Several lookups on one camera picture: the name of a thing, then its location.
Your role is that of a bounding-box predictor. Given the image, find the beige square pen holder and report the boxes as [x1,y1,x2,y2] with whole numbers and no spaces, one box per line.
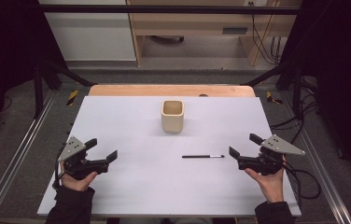
[161,99,186,134]

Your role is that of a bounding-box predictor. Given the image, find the yellow black hazard tape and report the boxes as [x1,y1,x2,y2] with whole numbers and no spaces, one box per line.
[66,90,80,107]
[265,91,284,105]

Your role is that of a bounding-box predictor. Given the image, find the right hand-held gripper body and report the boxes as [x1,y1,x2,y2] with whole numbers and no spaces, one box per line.
[238,133,306,176]

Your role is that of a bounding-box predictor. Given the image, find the white cabinet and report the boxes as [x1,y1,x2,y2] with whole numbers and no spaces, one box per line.
[38,0,137,63]

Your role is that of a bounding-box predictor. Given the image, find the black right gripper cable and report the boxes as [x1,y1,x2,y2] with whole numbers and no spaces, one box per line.
[281,161,322,201]

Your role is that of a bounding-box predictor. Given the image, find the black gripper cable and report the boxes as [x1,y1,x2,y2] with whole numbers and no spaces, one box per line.
[51,148,66,191]
[281,161,322,201]

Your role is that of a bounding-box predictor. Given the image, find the person's left hand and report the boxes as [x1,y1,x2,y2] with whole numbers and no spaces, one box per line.
[59,161,99,192]

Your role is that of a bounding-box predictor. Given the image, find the person's right hand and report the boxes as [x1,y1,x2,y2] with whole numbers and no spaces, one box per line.
[244,155,287,204]

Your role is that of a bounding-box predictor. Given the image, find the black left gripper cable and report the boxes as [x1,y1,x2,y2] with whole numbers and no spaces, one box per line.
[51,148,66,191]

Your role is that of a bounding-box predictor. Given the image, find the wooden table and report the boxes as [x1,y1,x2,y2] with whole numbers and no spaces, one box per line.
[88,84,257,98]

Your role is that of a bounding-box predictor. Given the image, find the light wooden desk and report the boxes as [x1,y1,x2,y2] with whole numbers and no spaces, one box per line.
[126,0,302,67]

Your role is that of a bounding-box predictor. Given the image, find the black floor cables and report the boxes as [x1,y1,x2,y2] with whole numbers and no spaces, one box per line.
[269,76,321,146]

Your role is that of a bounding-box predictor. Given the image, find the black curtain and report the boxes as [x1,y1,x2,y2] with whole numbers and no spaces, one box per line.
[277,0,351,190]
[0,0,69,150]

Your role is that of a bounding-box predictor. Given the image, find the aluminium rail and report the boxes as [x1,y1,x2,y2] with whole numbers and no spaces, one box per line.
[280,92,351,224]
[0,90,57,224]

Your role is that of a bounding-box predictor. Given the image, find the black horizontal frame bar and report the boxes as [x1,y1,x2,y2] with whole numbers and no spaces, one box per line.
[38,4,301,16]

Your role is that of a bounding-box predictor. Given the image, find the black hanging desk cables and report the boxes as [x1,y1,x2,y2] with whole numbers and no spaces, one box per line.
[247,1,283,66]

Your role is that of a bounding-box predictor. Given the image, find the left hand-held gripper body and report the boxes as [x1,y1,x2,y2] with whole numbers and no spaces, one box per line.
[57,135,110,181]

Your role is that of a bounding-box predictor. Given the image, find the black metal stand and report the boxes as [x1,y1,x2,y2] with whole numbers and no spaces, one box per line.
[33,60,98,119]
[241,61,304,121]

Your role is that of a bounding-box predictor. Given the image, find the black pen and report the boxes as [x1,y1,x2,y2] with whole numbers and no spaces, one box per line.
[181,154,225,160]

